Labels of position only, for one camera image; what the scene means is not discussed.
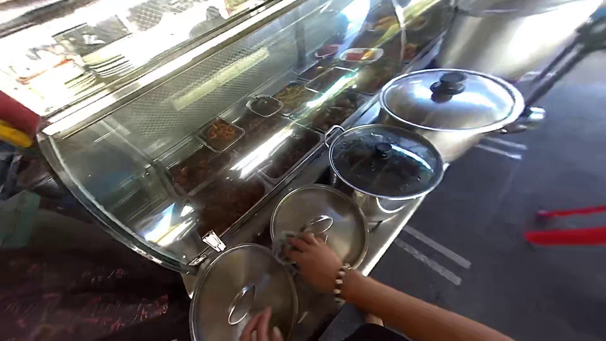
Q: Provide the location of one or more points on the person's right hand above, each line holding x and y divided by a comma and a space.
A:
316, 265

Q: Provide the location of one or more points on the person's left hand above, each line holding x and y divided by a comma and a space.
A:
263, 331

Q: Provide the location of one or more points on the person's left fingers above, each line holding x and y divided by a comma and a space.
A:
262, 324

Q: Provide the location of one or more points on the person's right fingers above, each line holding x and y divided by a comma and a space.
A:
303, 243

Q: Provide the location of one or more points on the grey-green scrubbing cloth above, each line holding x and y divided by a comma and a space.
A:
282, 246

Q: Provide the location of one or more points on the person's right forearm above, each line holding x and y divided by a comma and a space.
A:
402, 303

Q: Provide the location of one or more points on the large tray of reddish food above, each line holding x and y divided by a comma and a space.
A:
229, 203

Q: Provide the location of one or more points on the tray of dark brown food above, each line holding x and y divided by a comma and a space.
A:
293, 156

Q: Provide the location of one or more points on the white metal clip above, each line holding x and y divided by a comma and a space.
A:
214, 241

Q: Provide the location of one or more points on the glass lid with steel rim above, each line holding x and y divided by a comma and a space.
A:
360, 170

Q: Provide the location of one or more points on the stainless steel counter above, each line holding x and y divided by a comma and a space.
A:
400, 222

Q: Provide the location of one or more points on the person's legs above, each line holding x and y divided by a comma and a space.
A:
374, 332

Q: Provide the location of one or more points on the tray of reddish brown pieces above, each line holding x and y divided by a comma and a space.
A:
189, 173

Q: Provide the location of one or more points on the tray of dark meat pieces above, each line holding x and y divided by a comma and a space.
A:
336, 111

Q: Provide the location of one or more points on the tray of orange food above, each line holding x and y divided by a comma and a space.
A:
221, 134

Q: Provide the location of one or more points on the square bowl of dark sauce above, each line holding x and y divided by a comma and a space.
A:
264, 105

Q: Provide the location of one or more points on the tray of yellowish food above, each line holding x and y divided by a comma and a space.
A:
293, 96

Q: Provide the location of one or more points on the shallow silver tray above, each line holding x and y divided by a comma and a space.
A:
330, 80

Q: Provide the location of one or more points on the wide steel pot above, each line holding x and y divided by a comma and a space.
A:
447, 142

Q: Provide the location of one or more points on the shiny lid with black knob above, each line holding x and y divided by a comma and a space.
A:
407, 99

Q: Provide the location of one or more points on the dark red patterned cloth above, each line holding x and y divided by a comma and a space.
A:
85, 298

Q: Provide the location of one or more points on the small red food bowl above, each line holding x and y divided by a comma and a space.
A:
326, 51

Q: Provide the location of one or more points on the white dish with red food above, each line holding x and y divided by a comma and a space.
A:
355, 55

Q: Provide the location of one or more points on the curved glass display case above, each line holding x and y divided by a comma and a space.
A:
128, 128

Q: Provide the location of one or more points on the red plastic stool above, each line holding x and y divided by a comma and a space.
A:
563, 236

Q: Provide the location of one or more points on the stack of plates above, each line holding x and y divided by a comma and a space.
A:
109, 64

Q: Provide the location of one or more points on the very large steel pot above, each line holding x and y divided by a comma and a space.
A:
478, 42

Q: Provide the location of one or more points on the red and yellow object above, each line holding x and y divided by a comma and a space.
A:
19, 116

